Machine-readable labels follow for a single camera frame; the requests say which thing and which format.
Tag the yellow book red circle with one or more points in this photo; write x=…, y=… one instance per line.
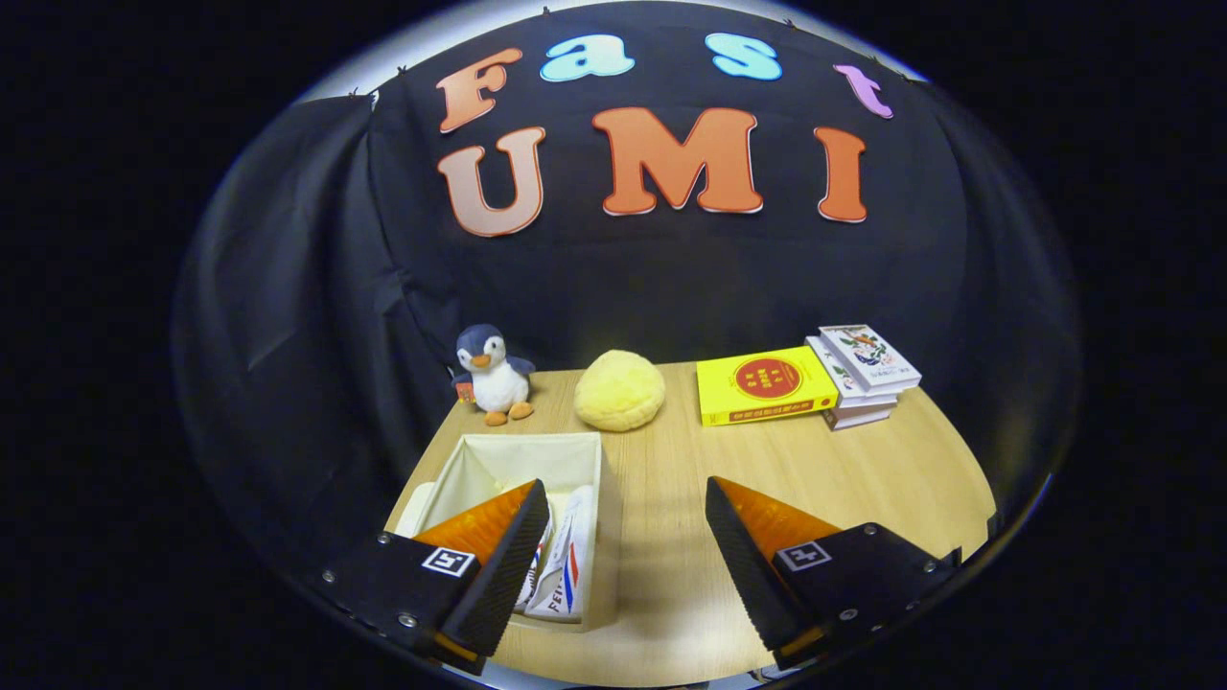
x=767, y=383

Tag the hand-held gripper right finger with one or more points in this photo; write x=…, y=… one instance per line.
x=752, y=575

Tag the white canvas shoe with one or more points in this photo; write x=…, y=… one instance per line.
x=538, y=567
x=567, y=575

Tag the penguin plush toy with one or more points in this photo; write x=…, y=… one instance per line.
x=497, y=383

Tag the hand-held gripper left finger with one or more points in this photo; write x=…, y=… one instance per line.
x=508, y=575

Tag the beige fabric storage box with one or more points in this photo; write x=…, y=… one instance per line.
x=498, y=460

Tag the white book floral cover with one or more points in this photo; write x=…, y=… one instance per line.
x=872, y=356

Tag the black backdrop cloth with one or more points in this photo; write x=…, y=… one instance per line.
x=623, y=278

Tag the yellow round plush cushion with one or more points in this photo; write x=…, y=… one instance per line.
x=619, y=391

